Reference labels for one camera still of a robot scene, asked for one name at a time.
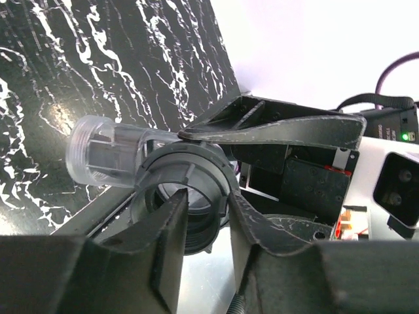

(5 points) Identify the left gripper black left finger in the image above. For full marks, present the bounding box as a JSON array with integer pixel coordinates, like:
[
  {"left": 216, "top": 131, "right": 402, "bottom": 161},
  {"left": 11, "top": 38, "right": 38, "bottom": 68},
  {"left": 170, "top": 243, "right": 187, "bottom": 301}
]
[{"left": 1, "top": 189, "right": 188, "bottom": 313}]

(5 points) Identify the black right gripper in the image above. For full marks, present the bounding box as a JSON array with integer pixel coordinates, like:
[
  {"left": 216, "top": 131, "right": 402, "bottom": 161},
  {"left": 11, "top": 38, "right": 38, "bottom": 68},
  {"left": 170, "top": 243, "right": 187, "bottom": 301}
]
[{"left": 178, "top": 96, "right": 367, "bottom": 243}]

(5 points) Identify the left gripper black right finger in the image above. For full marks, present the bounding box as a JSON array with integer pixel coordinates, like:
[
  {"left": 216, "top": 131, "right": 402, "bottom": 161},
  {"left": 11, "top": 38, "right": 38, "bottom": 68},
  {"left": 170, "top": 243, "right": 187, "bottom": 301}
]
[{"left": 228, "top": 192, "right": 418, "bottom": 313}]

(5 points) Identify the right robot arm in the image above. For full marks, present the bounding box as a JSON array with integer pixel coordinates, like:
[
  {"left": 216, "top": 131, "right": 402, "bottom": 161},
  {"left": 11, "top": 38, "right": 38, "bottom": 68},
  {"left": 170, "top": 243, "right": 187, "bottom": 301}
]
[{"left": 179, "top": 94, "right": 418, "bottom": 240}]

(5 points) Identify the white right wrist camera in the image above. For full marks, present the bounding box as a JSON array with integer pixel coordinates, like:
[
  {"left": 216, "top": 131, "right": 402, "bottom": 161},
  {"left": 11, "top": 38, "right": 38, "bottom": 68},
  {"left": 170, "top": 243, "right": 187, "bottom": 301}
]
[{"left": 343, "top": 137, "right": 418, "bottom": 241}]

